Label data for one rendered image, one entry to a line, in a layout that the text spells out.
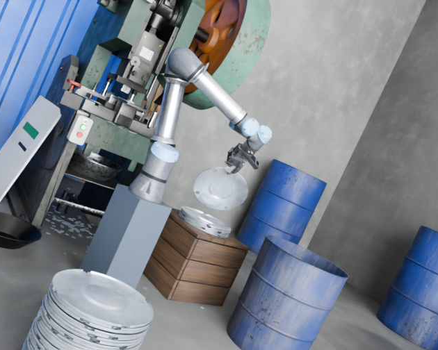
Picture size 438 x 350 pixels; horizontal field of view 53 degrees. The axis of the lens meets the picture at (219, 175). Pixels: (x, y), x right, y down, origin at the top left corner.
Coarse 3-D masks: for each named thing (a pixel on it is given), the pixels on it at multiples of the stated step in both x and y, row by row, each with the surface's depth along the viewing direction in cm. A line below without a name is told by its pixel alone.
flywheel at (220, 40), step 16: (208, 0) 283; (224, 0) 274; (240, 0) 251; (208, 16) 284; (224, 16) 267; (240, 16) 245; (208, 32) 269; (224, 32) 261; (192, 48) 289; (208, 48) 266; (224, 48) 255
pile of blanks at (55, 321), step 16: (48, 304) 113; (64, 304) 109; (48, 320) 111; (64, 320) 108; (80, 320) 107; (32, 336) 114; (48, 336) 110; (64, 336) 109; (80, 336) 107; (96, 336) 109; (112, 336) 109; (128, 336) 112; (144, 336) 120
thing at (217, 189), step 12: (216, 168) 225; (204, 180) 231; (216, 180) 230; (228, 180) 229; (240, 180) 228; (204, 192) 236; (216, 192) 236; (228, 192) 235; (240, 192) 233; (204, 204) 241; (216, 204) 240; (228, 204) 239; (240, 204) 238
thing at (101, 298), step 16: (64, 272) 125; (80, 272) 130; (96, 272) 134; (64, 288) 116; (80, 288) 120; (96, 288) 123; (112, 288) 129; (128, 288) 135; (80, 304) 112; (96, 304) 115; (112, 304) 118; (128, 304) 124; (144, 304) 129; (96, 320) 107; (112, 320) 111; (128, 320) 115; (144, 320) 119
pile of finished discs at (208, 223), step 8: (184, 208) 238; (192, 208) 247; (184, 216) 227; (192, 216) 224; (200, 216) 234; (208, 216) 248; (192, 224) 223; (200, 224) 222; (208, 224) 225; (216, 224) 234; (224, 224) 245; (208, 232) 222; (216, 232) 224; (224, 232) 227
